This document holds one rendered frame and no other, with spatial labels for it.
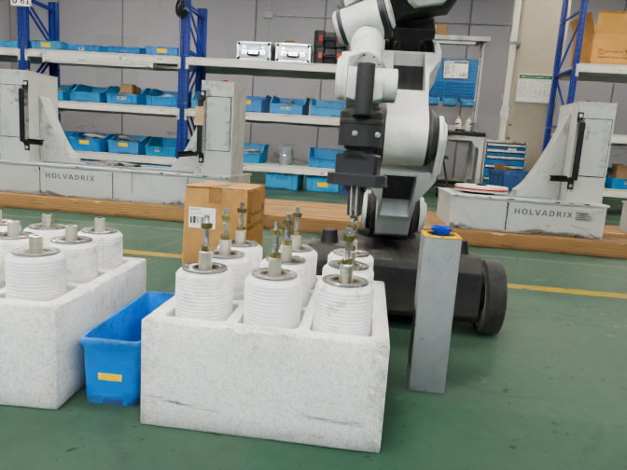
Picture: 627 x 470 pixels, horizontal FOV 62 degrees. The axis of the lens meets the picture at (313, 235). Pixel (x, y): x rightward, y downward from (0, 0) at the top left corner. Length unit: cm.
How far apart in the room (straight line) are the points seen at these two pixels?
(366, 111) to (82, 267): 62
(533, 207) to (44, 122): 291
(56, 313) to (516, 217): 249
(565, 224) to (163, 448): 258
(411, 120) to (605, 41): 489
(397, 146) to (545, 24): 627
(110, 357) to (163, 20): 940
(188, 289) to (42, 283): 26
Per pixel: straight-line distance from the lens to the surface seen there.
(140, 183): 318
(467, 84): 699
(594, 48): 605
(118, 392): 99
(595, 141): 318
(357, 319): 83
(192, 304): 86
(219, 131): 307
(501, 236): 293
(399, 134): 129
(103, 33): 1061
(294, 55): 570
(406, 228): 158
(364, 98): 100
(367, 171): 103
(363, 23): 125
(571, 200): 316
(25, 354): 100
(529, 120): 730
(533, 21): 745
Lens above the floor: 46
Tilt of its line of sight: 10 degrees down
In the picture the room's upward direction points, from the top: 4 degrees clockwise
